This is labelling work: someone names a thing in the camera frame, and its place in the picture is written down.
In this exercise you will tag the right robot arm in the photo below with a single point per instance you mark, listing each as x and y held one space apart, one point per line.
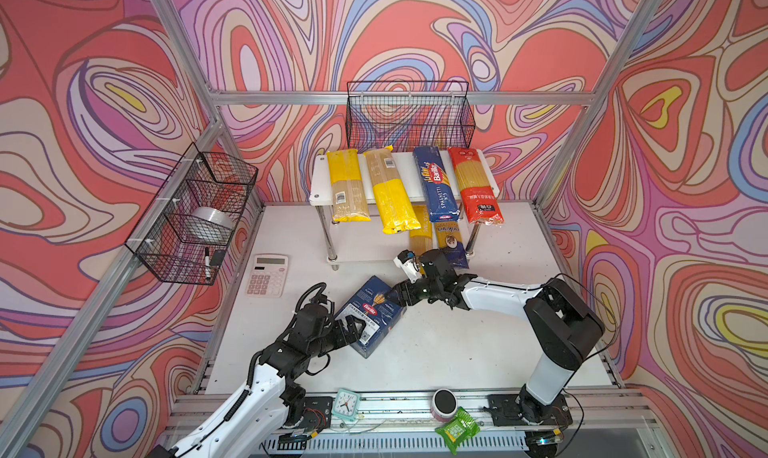
566 328

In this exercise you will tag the black wire basket back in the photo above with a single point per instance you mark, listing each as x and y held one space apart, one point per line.
405 114

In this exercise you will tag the white pink calculator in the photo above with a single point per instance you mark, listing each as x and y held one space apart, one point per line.
266 275

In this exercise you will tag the silver tape roll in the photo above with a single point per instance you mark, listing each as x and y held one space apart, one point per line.
210 225

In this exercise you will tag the white two-tier shelf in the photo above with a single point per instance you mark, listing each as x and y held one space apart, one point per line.
364 240

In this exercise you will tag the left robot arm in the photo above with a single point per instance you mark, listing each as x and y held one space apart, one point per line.
269 398

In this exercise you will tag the yellow narrow spaghetti bag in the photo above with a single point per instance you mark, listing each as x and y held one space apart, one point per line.
390 195

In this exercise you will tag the green snack packet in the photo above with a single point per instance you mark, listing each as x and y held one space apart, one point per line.
461 428

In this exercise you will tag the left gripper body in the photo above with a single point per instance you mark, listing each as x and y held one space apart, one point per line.
329 339

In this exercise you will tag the black wire basket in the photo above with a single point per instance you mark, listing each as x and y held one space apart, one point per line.
405 114
200 178

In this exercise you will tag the yellow Pastatime spaghetti bag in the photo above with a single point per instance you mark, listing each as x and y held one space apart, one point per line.
421 239

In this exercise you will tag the blue Barilla spaghetti box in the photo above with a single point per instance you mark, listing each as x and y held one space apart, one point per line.
440 199

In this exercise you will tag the mint alarm clock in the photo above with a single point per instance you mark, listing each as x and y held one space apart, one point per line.
345 405

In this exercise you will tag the black marker pen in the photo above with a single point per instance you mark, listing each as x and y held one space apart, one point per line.
206 264

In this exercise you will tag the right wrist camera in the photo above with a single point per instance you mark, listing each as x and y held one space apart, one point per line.
409 263

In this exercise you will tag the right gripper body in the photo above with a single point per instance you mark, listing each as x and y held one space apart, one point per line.
427 288

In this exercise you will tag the red spaghetti bag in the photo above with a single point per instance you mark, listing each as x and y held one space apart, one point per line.
477 195

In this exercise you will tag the blue yellow Ankara spaghetti bag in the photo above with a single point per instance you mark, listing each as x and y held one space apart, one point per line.
450 241

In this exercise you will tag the yellow clear spaghetti bag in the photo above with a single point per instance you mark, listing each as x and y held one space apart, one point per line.
349 203

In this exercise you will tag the blue Barilla pasta box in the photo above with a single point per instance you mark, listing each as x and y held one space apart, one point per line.
380 315

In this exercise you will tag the black wire basket left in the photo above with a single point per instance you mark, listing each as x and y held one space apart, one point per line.
200 178

